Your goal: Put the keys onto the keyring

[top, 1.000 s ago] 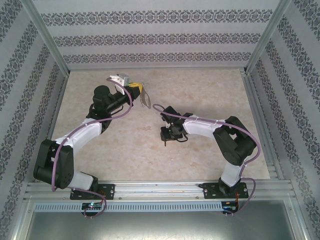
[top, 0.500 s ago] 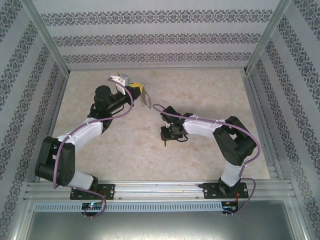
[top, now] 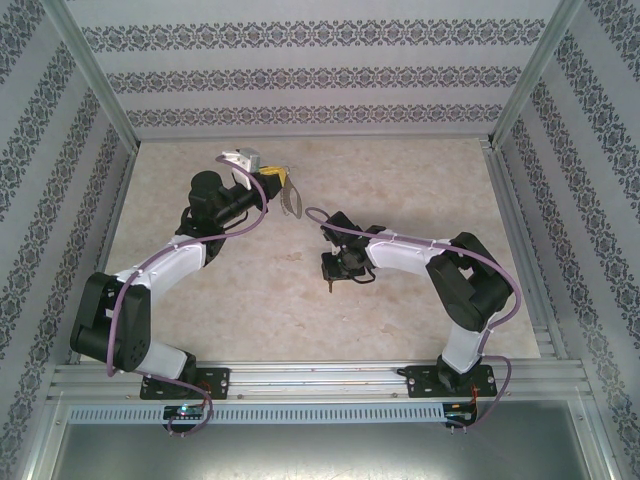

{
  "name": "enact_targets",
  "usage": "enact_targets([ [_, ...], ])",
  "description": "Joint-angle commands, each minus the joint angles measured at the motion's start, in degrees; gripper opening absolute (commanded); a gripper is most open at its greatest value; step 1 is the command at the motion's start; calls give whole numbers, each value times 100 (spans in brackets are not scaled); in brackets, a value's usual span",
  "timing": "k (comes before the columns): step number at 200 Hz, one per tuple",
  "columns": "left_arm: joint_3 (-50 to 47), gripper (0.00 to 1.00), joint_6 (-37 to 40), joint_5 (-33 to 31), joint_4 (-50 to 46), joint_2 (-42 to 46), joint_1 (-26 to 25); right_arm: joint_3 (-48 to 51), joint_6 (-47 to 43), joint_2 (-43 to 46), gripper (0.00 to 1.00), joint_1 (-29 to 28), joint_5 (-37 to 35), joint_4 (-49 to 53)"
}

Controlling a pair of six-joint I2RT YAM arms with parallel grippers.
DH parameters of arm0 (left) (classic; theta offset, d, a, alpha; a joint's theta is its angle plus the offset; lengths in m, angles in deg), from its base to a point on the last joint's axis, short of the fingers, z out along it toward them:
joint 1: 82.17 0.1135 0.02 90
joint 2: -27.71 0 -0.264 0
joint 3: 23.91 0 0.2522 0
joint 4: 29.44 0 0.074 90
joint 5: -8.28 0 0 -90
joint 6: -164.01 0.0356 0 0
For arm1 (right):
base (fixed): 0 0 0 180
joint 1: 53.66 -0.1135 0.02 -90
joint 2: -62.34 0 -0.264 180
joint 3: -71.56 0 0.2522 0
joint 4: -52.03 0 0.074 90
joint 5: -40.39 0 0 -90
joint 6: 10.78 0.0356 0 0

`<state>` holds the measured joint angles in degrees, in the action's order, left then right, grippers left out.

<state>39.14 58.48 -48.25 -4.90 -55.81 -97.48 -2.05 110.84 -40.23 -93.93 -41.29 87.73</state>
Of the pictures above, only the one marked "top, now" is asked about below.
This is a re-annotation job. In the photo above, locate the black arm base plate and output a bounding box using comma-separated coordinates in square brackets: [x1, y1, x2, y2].
[139, 367, 231, 401]
[407, 364, 499, 400]

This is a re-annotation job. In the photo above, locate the grey metal panel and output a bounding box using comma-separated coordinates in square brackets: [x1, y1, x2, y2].
[49, 422, 609, 480]

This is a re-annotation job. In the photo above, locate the grey slotted cable duct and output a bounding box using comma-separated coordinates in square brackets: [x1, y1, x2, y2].
[67, 403, 446, 425]

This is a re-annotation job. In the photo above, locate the long aluminium mounting rail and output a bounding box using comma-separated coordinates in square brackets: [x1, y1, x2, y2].
[47, 362, 594, 401]

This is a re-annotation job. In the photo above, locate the aluminium frame rail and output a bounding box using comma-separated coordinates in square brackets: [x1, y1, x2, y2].
[67, 144, 139, 364]
[482, 139, 569, 359]
[134, 130, 494, 144]

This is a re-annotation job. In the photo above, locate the aluminium frame post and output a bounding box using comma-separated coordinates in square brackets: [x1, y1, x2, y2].
[42, 0, 141, 151]
[487, 0, 586, 149]

